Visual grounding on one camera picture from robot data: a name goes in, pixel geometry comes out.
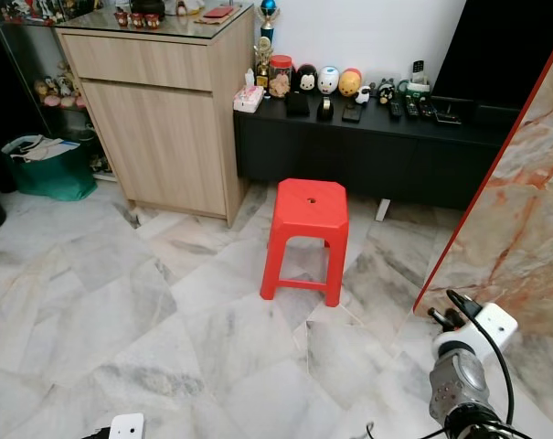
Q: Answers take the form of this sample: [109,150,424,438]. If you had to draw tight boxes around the pink tissue pack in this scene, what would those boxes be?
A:
[233,71,266,113]

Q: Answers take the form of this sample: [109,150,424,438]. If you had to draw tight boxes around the red lidded clear jar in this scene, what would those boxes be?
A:
[269,55,293,99]

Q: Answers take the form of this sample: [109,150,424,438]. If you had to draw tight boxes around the light wooden cabinet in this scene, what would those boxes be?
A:
[55,5,256,226]

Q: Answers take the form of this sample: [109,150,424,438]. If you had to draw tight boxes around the green white holder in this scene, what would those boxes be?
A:
[406,60,432,95]

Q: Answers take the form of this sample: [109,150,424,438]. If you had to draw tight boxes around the flat black key fob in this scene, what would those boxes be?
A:
[341,102,364,124]

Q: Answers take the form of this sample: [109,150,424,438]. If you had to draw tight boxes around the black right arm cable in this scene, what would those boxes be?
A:
[446,290,516,431]

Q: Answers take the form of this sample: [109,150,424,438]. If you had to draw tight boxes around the yellow red round plush toy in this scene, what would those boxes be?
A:
[338,69,363,98]

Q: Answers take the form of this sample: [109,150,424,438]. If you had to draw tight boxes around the white robed figurine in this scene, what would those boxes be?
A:
[171,0,208,15]

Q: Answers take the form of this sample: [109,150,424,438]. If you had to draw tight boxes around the black pouch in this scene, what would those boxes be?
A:
[285,91,312,118]

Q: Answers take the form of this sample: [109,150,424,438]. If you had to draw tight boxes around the black low console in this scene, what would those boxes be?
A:
[233,87,524,213]

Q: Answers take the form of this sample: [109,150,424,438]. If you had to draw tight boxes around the black television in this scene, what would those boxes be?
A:
[431,0,553,115]

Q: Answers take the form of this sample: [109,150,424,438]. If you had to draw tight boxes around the small gold trophy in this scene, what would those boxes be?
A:
[254,37,274,90]

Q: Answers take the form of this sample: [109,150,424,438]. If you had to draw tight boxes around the red envelope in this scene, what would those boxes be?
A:
[201,5,236,19]

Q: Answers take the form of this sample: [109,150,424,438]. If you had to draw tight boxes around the black round plush toy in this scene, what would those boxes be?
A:
[294,64,318,92]

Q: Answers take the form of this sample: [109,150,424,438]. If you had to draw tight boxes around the flat brown board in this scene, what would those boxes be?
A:
[192,5,245,24]

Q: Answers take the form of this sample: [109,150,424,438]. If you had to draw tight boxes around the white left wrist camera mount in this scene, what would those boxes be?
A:
[109,413,146,439]

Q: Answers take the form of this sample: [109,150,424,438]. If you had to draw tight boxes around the glass display cabinet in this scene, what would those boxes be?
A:
[0,0,112,184]

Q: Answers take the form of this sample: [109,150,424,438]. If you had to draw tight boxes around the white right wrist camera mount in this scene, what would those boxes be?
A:
[436,304,520,362]

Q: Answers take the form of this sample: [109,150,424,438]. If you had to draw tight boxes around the white blue round plush toy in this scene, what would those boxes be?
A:
[317,66,340,95]

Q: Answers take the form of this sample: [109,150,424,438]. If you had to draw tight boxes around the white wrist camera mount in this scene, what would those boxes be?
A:
[436,304,520,362]
[109,413,146,439]

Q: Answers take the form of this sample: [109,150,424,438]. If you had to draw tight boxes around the red plastic stool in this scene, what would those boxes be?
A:
[260,178,350,307]

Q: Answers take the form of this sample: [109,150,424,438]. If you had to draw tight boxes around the marble table with red edge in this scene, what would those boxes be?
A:
[413,23,553,339]

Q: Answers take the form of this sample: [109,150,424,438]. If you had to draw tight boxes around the green bag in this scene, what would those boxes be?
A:
[2,134,99,202]

